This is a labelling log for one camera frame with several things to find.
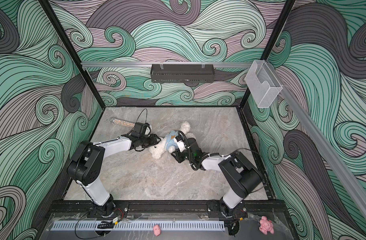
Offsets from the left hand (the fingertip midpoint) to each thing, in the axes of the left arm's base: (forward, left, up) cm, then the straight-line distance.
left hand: (159, 140), depth 94 cm
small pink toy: (-46, -4, -2) cm, 46 cm away
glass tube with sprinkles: (+17, +35, -2) cm, 39 cm away
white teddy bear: (-7, 0, +1) cm, 7 cm away
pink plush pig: (-44, -53, 0) cm, 69 cm away
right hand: (-8, -10, 0) cm, 13 cm away
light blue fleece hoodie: (-2, -7, +4) cm, 8 cm away
